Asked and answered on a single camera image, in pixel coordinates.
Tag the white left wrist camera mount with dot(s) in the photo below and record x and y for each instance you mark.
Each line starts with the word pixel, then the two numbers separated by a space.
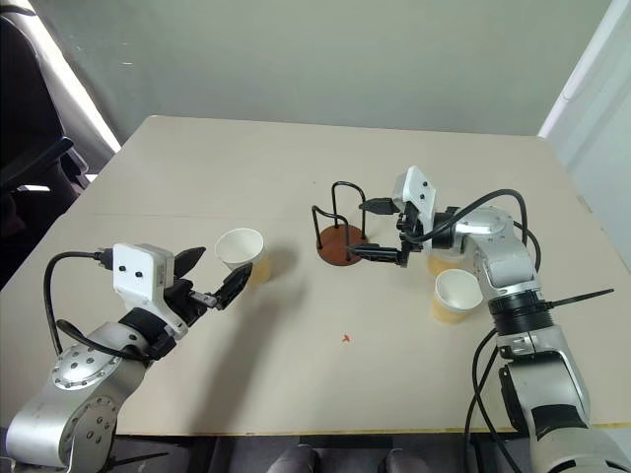
pixel 135 271

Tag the dark rounded shape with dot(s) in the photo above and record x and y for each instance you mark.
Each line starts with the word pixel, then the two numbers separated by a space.
pixel 296 460

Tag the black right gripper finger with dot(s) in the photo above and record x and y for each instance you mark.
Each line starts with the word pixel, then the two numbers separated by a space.
pixel 377 252
pixel 379 205

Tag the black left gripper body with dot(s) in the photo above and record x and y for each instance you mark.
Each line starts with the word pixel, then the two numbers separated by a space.
pixel 185 298

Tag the black office chair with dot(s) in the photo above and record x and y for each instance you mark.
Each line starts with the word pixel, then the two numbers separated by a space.
pixel 29 123

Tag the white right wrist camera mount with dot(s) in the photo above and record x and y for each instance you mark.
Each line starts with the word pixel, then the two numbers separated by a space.
pixel 419 189

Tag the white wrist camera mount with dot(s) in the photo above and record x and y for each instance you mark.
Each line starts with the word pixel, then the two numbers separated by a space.
pixel 419 189
pixel 135 271

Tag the white and tan paper cup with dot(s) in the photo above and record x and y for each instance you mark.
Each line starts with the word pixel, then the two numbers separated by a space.
pixel 436 264
pixel 456 290
pixel 239 246

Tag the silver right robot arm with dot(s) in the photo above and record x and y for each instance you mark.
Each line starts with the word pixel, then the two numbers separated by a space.
pixel 503 261

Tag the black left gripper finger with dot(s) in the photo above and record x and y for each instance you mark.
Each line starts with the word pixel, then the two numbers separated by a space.
pixel 189 258
pixel 234 286

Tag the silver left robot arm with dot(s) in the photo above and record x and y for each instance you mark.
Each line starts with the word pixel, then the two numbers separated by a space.
pixel 84 369

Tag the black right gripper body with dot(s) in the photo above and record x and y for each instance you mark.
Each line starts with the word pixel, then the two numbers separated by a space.
pixel 411 231

